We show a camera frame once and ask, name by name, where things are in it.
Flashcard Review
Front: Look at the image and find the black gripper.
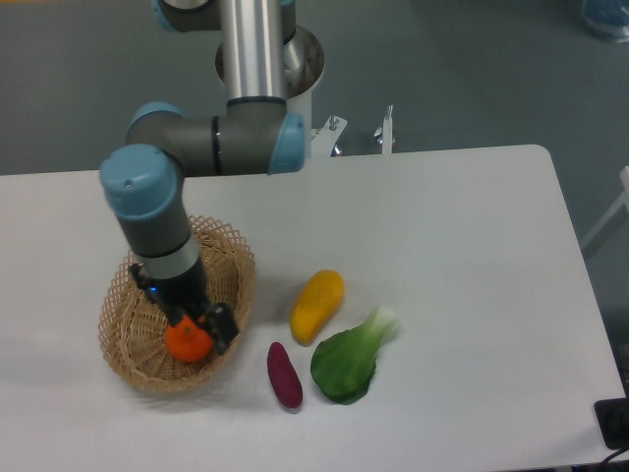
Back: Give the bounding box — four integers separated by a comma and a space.
128, 259, 240, 353

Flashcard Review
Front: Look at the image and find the orange fruit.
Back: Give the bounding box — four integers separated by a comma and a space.
164, 316, 213, 363

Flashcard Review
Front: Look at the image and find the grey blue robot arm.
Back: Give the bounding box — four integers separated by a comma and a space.
99, 1, 306, 352

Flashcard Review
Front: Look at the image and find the woven wicker basket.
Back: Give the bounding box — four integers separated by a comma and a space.
98, 215, 256, 393

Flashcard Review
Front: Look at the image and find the purple sweet potato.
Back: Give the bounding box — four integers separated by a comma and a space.
266, 342, 304, 410

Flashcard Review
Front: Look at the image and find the yellow mango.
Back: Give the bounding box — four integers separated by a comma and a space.
290, 269, 345, 346

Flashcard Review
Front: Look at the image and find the green bok choy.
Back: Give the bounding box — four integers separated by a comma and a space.
310, 306, 399, 405

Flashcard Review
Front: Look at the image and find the black device at edge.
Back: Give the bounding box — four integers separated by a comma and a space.
594, 398, 628, 449

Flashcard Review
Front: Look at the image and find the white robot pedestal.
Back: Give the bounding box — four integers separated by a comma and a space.
214, 24, 397, 159

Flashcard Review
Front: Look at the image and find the white frame at right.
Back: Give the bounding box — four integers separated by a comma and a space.
580, 166, 628, 259

